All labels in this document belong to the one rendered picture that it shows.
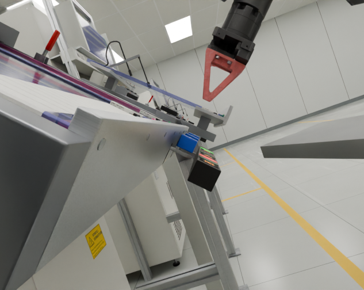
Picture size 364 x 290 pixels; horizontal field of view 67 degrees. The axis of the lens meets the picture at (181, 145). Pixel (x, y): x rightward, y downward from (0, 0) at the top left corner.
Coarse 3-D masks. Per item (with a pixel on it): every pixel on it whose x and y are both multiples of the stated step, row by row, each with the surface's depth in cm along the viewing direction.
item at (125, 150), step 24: (72, 120) 11; (96, 120) 11; (120, 120) 13; (144, 120) 20; (96, 144) 11; (120, 144) 15; (144, 144) 22; (168, 144) 42; (96, 168) 13; (120, 168) 18; (144, 168) 28; (72, 192) 11; (96, 192) 15; (120, 192) 21; (72, 216) 13; (96, 216) 17; (48, 240) 11; (72, 240) 15
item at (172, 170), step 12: (168, 168) 104; (180, 168) 105; (168, 180) 104; (180, 180) 104; (180, 192) 104; (180, 204) 104; (192, 204) 104; (192, 216) 104; (192, 228) 104; (192, 240) 105; (204, 240) 104; (204, 252) 105; (216, 288) 105; (240, 288) 119
